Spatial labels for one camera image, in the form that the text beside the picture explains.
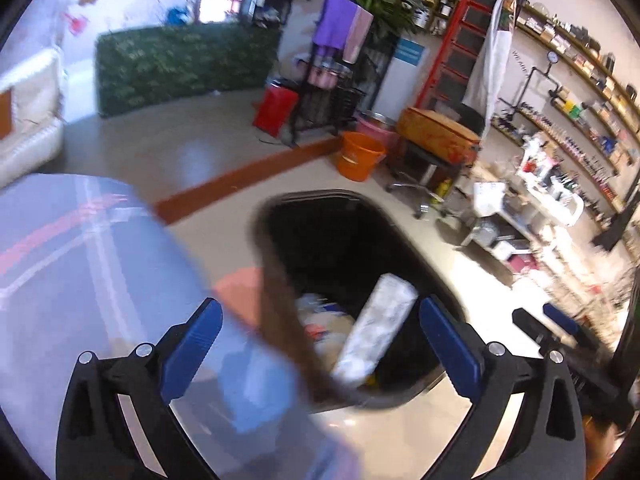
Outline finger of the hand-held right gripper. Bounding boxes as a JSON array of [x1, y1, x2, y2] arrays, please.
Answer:
[[543, 302, 602, 357], [512, 308, 567, 357]]

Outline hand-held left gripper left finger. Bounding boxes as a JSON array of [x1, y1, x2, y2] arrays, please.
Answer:
[[56, 297, 224, 480]]

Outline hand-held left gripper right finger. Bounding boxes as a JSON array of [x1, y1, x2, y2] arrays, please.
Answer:
[[419, 296, 587, 480]]

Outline silver wrapper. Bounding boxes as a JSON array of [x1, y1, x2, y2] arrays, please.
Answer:
[[331, 273, 419, 390]]

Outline dark brown trash bin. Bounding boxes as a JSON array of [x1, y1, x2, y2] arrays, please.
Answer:
[[250, 189, 469, 412]]

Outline person's right forearm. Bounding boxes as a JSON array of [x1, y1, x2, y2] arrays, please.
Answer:
[[585, 415, 622, 480]]

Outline pink cloth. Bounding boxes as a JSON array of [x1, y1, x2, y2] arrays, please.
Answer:
[[212, 266, 266, 327]]

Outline white cart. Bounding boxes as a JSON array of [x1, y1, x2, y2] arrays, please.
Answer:
[[460, 160, 586, 262]]

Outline white plastic bag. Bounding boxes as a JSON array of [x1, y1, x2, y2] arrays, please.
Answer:
[[472, 181, 507, 217]]

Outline black stool with chrome base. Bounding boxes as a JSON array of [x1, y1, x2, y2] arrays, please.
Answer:
[[387, 145, 474, 219]]

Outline orange plastic bucket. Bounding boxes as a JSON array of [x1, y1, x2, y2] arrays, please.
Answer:
[[336, 131, 387, 183]]

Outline orange patterned case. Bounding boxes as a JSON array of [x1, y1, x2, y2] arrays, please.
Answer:
[[397, 106, 482, 164]]

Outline pink plastic basin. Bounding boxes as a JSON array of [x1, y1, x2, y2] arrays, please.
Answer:
[[356, 112, 401, 146]]

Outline black pipe with gauge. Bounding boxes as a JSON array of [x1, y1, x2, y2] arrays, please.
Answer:
[[517, 50, 566, 107]]

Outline red box on floor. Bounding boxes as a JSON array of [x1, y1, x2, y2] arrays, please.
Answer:
[[252, 85, 300, 137]]

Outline black metal rack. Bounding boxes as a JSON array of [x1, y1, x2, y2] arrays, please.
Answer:
[[290, 35, 401, 149]]

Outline white hanging garment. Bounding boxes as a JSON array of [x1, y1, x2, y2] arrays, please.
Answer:
[[462, 0, 516, 127]]

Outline green patterned panel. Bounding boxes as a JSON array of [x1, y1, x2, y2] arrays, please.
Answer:
[[95, 25, 281, 119]]

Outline white wicker chair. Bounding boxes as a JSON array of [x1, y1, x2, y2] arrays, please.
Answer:
[[0, 47, 66, 189]]

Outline red ladder shelf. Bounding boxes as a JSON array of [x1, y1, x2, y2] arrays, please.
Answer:
[[415, 0, 501, 112]]

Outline pink basins on rack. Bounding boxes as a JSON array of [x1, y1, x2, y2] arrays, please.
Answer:
[[305, 57, 351, 89]]

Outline pink towel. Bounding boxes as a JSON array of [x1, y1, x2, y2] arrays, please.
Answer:
[[342, 9, 375, 65]]

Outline purple towel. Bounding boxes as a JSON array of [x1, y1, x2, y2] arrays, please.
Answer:
[[312, 0, 359, 51]]

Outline black glass tank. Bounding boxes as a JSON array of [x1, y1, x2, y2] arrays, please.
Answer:
[[250, 0, 294, 26]]

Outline wall shelving with products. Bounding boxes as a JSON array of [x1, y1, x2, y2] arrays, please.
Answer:
[[492, 0, 640, 222]]

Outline blue wall sign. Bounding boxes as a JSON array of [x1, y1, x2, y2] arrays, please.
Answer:
[[394, 37, 426, 66]]

